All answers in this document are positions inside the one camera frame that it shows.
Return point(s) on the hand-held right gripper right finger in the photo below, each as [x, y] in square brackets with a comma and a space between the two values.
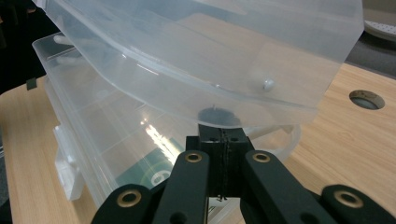
[233, 146]

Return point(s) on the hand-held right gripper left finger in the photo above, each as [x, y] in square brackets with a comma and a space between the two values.
[214, 146]

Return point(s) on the green cardboard box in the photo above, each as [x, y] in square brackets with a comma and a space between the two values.
[143, 174]

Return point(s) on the clear plastic storage box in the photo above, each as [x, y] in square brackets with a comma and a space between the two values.
[186, 62]

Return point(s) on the white round perforated base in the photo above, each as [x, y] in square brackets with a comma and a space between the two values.
[384, 29]

